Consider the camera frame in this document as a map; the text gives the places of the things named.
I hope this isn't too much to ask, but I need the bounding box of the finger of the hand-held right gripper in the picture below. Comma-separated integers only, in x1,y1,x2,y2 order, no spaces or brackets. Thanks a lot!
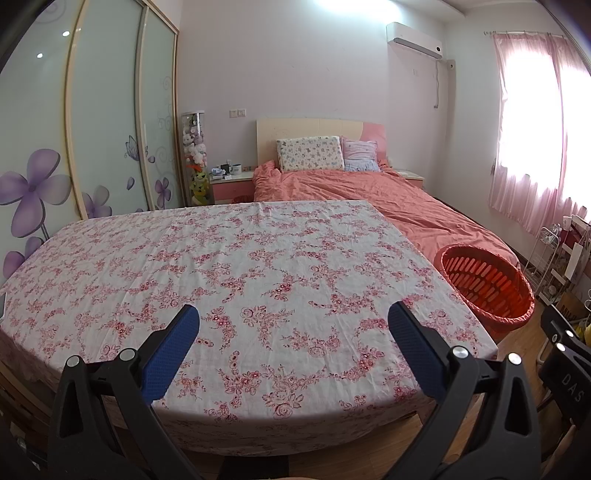
540,304,591,360

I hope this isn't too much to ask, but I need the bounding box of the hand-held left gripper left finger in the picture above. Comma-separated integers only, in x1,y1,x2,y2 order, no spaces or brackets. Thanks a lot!
46,304,218,480

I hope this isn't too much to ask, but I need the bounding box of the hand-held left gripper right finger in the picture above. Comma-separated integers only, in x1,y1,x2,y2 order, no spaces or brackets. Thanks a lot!
387,301,543,480

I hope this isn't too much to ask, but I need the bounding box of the orange plastic laundry basket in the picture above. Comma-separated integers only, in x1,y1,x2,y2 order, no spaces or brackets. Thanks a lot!
436,244,535,342

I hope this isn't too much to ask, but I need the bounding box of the brown cardboard bag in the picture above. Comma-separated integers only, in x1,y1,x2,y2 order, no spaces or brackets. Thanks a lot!
556,293,591,325

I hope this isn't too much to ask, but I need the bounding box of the white storage shelf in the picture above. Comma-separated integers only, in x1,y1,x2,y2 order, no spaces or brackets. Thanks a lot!
549,216,591,305

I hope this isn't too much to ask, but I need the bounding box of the floral pink white tablecloth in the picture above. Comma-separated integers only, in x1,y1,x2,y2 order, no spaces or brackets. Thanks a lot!
0,199,499,457

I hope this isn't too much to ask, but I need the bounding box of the pink sheer curtain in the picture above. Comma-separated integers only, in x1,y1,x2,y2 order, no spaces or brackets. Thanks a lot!
488,32,591,236

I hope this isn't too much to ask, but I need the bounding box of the salmon pink bed duvet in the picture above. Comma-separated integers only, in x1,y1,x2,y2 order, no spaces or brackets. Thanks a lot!
252,159,520,273

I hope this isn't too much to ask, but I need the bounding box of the clear tube of plush toys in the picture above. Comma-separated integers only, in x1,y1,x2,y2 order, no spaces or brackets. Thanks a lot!
181,111,209,207

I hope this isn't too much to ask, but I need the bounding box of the pink striped pillow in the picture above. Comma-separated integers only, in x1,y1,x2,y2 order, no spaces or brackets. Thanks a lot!
341,136,383,174

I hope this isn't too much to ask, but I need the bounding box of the white floral pillow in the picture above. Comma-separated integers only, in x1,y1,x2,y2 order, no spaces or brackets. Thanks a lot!
276,136,346,174

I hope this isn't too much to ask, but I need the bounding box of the beige and pink headboard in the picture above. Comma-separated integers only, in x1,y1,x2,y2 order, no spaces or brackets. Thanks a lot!
256,117,387,174

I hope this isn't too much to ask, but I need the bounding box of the flower print sliding wardrobe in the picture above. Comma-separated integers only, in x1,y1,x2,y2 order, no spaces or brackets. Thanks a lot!
0,0,186,282

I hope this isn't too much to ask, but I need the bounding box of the curtain rod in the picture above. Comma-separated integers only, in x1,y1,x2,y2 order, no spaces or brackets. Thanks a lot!
484,30,571,37

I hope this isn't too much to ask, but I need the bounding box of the white wire rolling rack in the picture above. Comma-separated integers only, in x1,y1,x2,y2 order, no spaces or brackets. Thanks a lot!
526,226,562,296

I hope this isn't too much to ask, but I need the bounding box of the white wall air conditioner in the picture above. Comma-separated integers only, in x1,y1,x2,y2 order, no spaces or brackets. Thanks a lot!
386,21,444,60

